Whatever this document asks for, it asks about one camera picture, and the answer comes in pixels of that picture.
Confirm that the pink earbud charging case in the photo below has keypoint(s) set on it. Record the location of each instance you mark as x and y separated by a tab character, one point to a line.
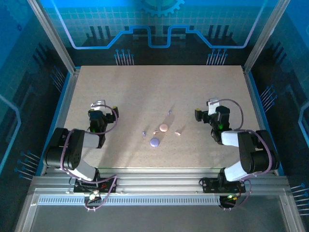
164	127

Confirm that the purple earbud charging case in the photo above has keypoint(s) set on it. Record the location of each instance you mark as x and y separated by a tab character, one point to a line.
154	142

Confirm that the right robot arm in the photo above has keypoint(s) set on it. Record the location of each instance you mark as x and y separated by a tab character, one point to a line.
253	154

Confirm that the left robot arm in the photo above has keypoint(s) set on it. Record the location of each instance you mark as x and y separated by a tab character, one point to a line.
60	149

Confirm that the grey lower platform panel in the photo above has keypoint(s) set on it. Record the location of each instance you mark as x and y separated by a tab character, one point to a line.
157	217

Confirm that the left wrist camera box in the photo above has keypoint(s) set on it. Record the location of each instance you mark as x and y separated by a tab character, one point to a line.
96	104

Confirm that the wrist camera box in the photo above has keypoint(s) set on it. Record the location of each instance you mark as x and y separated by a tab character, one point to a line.
212	106
96	104

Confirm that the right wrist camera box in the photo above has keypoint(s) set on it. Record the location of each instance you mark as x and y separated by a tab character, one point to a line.
212	106

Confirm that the aluminium side rail blue trim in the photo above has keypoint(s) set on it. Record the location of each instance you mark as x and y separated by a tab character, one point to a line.
66	101
255	101

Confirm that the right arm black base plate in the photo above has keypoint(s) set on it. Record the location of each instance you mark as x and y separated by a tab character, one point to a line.
208	186

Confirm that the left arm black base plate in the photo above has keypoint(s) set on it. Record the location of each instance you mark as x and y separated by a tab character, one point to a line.
79	189

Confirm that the aluminium mounting rail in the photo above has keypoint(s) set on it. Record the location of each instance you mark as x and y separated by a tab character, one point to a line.
157	181

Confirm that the aluminium frame post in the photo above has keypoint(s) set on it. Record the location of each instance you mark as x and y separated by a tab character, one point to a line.
265	36
54	36

